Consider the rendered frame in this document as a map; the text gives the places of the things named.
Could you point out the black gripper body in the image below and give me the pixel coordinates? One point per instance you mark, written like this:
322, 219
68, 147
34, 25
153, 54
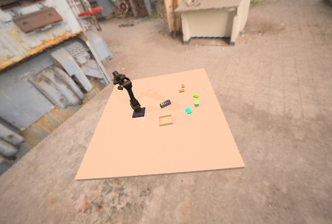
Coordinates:
119, 87

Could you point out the shallow orange tray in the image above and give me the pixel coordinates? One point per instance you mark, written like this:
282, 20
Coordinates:
165, 120

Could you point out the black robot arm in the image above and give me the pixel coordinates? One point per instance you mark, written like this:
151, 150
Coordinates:
118, 78

